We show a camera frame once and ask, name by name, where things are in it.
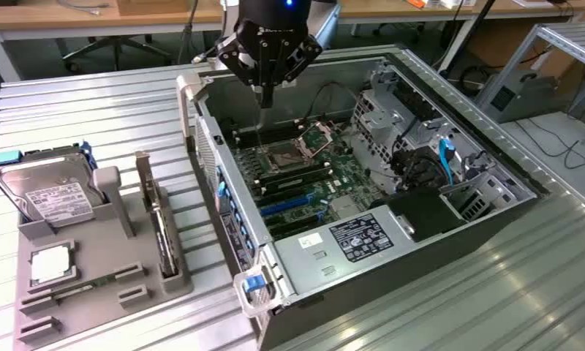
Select brown cardboard box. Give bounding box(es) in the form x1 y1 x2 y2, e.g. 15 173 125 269
116 0 191 18

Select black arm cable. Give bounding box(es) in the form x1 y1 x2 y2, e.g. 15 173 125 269
191 34 227 64

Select silver chipset heatsink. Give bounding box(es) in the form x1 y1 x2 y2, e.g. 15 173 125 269
329 197 367 217

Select green motherboard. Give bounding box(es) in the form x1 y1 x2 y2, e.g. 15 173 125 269
231 116 391 242

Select grey hanging cable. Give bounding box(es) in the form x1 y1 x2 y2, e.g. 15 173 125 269
176 0 199 64

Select open socket cover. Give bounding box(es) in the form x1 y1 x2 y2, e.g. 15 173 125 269
296 122 341 154

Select metal drive cage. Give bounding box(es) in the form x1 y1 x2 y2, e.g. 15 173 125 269
351 60 469 191

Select black table cables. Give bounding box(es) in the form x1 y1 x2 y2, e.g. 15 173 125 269
511 116 585 170

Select black wire bundle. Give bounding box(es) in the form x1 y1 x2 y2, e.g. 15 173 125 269
392 149 443 191

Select long wooden desk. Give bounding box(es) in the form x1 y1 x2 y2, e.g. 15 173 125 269
339 0 585 74

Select silver CPU chip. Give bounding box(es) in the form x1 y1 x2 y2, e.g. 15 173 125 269
31 248 75 283

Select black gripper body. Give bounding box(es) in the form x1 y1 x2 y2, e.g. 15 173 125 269
236 0 315 87

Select black fan shroud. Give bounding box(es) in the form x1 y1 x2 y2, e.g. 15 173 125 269
387 188 469 244

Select aluminium frame rack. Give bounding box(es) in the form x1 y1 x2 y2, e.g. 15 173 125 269
475 21 585 121

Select black chair base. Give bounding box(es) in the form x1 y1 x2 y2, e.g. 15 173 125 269
351 21 427 45

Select grey power supply unit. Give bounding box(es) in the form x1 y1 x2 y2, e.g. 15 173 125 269
272 204 416 297

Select green RAM stick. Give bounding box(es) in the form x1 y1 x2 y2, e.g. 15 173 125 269
51 273 119 299

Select wooden desk with white frame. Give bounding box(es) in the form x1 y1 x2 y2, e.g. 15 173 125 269
0 0 240 81

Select installed black RAM stick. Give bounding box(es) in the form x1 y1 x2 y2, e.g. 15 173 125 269
260 174 313 192

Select silver hard disk drive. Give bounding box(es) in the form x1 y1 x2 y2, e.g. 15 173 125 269
0 153 107 226

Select black office chair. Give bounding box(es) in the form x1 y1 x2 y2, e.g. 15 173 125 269
60 34 175 72

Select grey disk bay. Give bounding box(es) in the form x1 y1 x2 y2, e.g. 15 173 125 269
441 171 537 222

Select grey computer tower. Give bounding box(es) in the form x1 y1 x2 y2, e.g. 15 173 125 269
475 71 561 124

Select grey parts rack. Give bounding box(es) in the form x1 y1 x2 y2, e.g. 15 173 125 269
12 166 195 349

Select blue wire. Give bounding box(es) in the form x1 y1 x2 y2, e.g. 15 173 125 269
437 137 457 187

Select grey coiled cable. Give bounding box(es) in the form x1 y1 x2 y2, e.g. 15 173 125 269
56 0 112 16

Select open black PC case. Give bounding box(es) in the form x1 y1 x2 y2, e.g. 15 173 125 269
175 43 552 351

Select graphics card with metal bracket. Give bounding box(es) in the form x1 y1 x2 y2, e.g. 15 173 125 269
133 151 180 279

